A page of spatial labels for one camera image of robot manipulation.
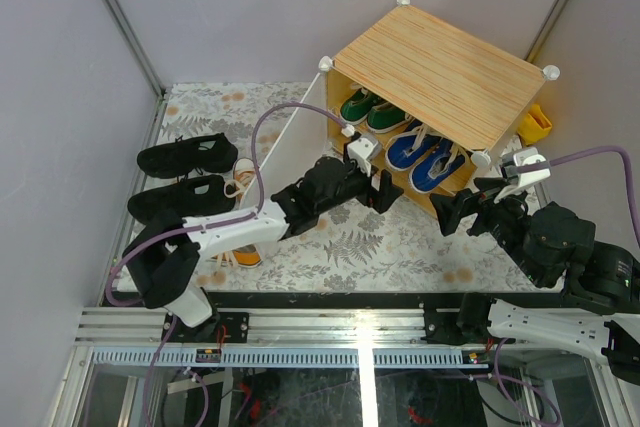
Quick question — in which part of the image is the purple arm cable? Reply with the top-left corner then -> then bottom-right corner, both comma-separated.
108,104 -> 351,427
519,145 -> 640,248

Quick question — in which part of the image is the white cabinet door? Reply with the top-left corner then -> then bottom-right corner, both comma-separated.
238,71 -> 331,258

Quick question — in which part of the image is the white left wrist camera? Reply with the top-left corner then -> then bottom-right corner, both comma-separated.
341,124 -> 382,177

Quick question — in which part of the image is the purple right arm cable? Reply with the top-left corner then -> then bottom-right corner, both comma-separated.
519,145 -> 640,248

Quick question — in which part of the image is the green sneaker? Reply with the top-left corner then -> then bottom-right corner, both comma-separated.
340,88 -> 383,125
366,102 -> 410,133

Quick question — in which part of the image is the blue sneaker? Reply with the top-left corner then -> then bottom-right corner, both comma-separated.
385,120 -> 441,171
409,139 -> 468,194

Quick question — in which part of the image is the orange sneaker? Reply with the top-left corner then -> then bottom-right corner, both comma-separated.
224,158 -> 256,198
211,245 -> 262,269

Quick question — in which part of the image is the wooden shoe cabinet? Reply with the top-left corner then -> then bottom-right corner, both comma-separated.
319,0 -> 560,195

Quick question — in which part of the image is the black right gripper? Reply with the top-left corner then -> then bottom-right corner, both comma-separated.
425,175 -> 545,282

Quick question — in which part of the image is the yellow plastic bin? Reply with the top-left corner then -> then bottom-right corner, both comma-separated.
517,104 -> 553,146

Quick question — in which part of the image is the black shoe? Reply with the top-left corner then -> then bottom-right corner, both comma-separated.
136,133 -> 238,179
127,174 -> 236,225

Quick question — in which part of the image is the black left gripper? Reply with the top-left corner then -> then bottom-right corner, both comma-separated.
317,157 -> 403,216

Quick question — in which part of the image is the grey slotted cable duct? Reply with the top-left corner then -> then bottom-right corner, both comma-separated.
93,346 -> 489,370

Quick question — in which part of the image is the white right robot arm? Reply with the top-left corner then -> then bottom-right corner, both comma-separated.
424,189 -> 639,384

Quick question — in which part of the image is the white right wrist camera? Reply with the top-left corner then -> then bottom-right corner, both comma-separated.
494,147 -> 550,203

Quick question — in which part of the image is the aluminium rail frame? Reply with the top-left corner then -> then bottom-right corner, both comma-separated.
77,306 -> 501,354

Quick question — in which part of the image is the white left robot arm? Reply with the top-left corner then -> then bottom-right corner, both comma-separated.
124,156 -> 403,342

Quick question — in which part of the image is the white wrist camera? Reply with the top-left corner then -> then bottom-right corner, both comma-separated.
341,124 -> 382,177
494,147 -> 550,203

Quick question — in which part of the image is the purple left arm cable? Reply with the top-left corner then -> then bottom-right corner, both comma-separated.
108,104 -> 351,427

